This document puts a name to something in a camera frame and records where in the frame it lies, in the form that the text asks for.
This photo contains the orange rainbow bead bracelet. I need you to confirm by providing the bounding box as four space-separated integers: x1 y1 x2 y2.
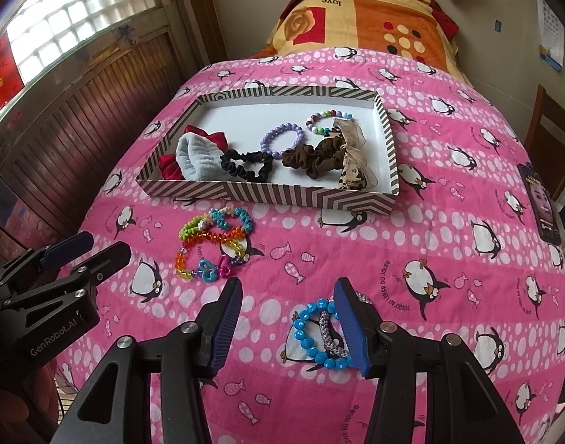
173 225 249 284

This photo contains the wall calendar poster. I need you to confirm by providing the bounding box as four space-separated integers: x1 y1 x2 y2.
536 0 565 72

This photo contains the purple bead bracelet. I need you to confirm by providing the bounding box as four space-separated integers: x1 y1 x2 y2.
259 121 306 161

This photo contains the striped cardboard box tray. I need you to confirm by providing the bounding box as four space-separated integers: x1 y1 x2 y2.
136 86 400 215

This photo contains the brown scrunchie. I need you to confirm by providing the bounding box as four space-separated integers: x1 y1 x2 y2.
282 137 346 179

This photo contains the black scrunchie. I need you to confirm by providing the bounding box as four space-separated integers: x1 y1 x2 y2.
220 149 273 184

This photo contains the bright blue bead bracelet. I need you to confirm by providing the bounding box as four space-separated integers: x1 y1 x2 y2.
291 296 356 371

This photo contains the red paper banner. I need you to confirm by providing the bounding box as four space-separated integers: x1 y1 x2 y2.
0 32 24 109

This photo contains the pink penguin blanket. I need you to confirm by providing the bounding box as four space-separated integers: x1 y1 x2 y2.
58 48 565 443

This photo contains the wooden chair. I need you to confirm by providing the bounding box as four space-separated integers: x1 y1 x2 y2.
524 84 565 201

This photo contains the black smartphone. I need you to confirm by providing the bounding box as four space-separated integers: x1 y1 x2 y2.
517 162 561 246

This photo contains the light blue fluffy scrunchie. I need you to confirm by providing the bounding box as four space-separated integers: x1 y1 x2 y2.
175 132 227 181

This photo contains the wooden panelled door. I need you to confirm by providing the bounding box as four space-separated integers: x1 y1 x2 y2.
0 28 184 263

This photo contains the leopard ribbon hair bow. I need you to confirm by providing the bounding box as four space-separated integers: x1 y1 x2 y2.
334 118 379 191

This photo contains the multicolour pastel bead bracelet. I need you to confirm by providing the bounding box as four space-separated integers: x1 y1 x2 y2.
304 108 354 137

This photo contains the red velvet bow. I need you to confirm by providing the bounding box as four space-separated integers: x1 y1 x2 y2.
159 125 228 181

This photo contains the silver braided bracelet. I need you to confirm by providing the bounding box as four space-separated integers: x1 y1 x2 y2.
317 290 374 358

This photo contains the orange floral folded quilt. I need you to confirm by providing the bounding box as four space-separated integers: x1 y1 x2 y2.
256 0 469 82

